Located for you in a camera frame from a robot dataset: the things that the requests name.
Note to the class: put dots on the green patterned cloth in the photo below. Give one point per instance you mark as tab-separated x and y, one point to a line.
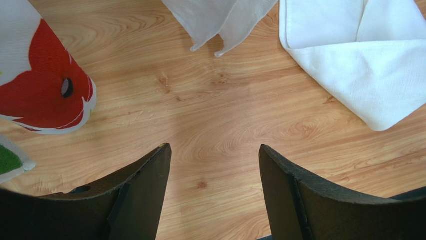
13	160

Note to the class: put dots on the white hanging towel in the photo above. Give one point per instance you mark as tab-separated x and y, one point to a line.
232	20

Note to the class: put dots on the red floral cloth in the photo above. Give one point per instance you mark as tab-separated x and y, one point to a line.
42	88

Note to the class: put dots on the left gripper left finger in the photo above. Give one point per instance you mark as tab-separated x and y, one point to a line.
124	205

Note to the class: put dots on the white cloth napkin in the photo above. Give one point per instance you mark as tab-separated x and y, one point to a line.
368	54

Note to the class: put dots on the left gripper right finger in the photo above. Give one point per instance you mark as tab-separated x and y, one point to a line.
304	206

